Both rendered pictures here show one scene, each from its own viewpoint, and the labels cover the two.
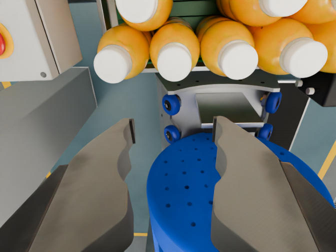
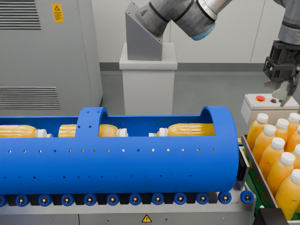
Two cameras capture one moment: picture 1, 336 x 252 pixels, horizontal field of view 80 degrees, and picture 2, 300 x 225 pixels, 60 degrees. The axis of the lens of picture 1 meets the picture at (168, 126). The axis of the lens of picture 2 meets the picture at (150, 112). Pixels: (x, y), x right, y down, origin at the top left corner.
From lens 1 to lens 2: 0.97 m
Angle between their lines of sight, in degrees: 58
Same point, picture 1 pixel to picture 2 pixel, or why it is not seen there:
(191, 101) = not seen: hidden behind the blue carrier
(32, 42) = (262, 105)
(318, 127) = not seen: outside the picture
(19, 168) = (147, 107)
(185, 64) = (272, 129)
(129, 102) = not seen: hidden behind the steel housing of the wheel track
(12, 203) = (133, 95)
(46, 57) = (258, 106)
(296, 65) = (285, 153)
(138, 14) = (280, 122)
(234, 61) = (278, 139)
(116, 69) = (263, 116)
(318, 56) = (291, 158)
